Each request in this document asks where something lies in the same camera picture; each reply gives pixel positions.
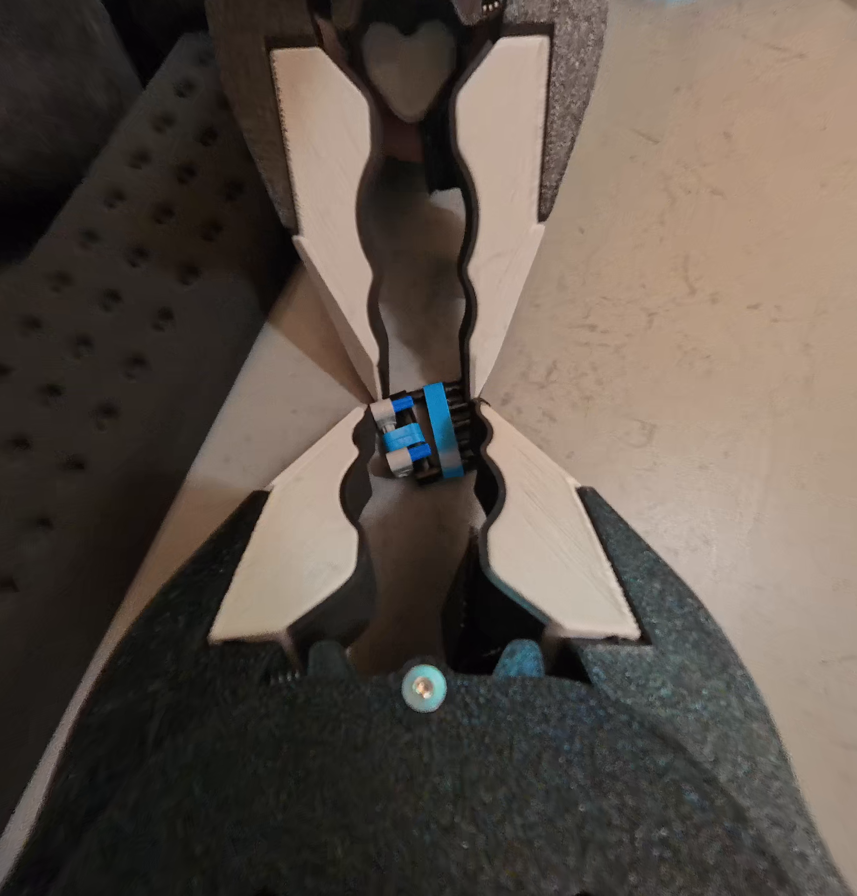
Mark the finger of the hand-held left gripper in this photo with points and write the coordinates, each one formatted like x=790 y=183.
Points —
x=505 y=175
x=323 y=175

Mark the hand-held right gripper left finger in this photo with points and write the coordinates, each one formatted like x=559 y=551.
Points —
x=295 y=560

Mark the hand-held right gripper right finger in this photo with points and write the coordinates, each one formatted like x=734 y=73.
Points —
x=554 y=560

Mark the grey and blue connector assembly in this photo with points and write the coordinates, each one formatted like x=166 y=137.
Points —
x=400 y=439

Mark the blue beam with black pins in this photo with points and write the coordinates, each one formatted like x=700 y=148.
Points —
x=439 y=434

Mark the grey desk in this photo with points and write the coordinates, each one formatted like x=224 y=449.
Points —
x=680 y=350

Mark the dark dimpled mat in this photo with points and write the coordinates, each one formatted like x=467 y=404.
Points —
x=85 y=350

